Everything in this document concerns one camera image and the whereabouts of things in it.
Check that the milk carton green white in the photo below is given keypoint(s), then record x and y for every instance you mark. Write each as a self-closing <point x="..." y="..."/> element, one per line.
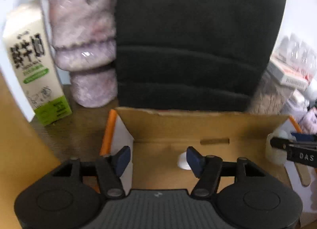
<point x="26" y="40"/>

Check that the red cardboard box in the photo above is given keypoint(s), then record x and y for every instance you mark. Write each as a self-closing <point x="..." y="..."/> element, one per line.
<point x="157" y="139"/>

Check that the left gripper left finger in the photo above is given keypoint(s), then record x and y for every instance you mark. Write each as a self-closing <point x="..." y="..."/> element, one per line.
<point x="109" y="169"/>

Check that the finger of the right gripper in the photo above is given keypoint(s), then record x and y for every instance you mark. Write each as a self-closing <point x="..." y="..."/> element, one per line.
<point x="281" y="143"/>

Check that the white tin box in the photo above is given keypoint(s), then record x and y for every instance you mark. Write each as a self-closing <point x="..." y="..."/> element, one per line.
<point x="296" y="106"/>

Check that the clear container of nuts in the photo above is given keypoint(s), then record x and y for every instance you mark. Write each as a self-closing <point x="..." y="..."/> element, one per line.
<point x="269" y="97"/>

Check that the purple knitted scrunchie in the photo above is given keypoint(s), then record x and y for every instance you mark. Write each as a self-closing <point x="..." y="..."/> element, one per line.
<point x="308" y="123"/>

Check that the water bottle right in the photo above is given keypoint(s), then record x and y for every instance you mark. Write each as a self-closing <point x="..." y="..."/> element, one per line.
<point x="311" y="64"/>

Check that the white red book box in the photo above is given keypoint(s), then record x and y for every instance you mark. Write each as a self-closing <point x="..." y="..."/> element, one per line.
<point x="286" y="75"/>

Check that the white round cap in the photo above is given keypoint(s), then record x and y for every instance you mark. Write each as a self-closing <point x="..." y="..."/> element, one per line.
<point x="182" y="162"/>

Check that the yellow thermos jug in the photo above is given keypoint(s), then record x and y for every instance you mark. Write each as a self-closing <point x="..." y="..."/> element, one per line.
<point x="24" y="157"/>

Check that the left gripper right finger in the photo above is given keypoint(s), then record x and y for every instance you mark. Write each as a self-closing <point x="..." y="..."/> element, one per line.
<point x="207" y="169"/>

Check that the black paper shopping bag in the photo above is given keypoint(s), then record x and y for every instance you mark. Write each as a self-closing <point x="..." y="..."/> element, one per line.
<point x="193" y="54"/>

